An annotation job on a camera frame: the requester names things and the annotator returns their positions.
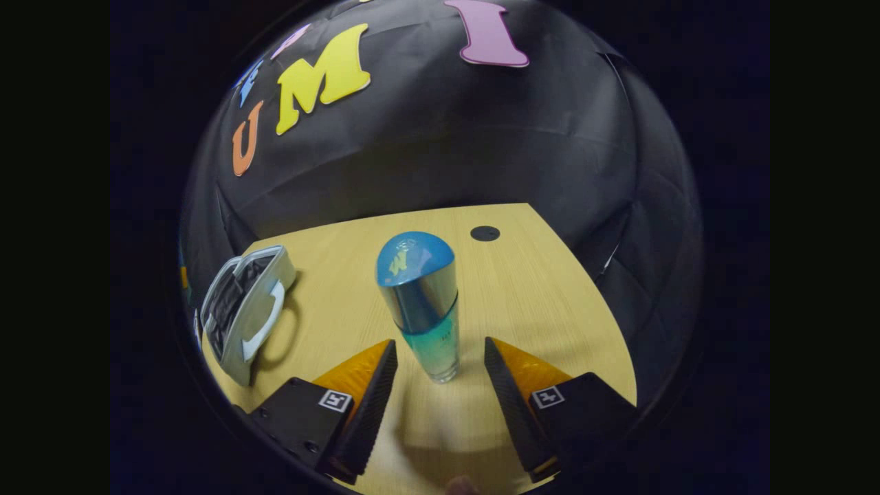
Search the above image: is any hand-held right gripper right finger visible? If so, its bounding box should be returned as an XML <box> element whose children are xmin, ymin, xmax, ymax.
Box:
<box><xmin>483</xmin><ymin>336</ymin><xmax>639</xmax><ymax>483</ymax></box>

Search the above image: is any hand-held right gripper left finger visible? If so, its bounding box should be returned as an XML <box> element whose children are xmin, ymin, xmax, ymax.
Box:
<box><xmin>247</xmin><ymin>339</ymin><xmax>399</xmax><ymax>485</ymax></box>

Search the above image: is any blue capped glass bottle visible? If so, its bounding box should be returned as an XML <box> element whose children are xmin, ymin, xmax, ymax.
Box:
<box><xmin>375</xmin><ymin>231</ymin><xmax>460</xmax><ymax>384</ymax></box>

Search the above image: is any light blue suitcase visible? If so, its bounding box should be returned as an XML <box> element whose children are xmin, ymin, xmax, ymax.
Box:
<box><xmin>195</xmin><ymin>245</ymin><xmax>298</xmax><ymax>388</ymax></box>

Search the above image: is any black backdrop cloth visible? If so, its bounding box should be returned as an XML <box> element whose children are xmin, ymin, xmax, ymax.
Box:
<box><xmin>180</xmin><ymin>0</ymin><xmax>703</xmax><ymax>406</ymax></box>

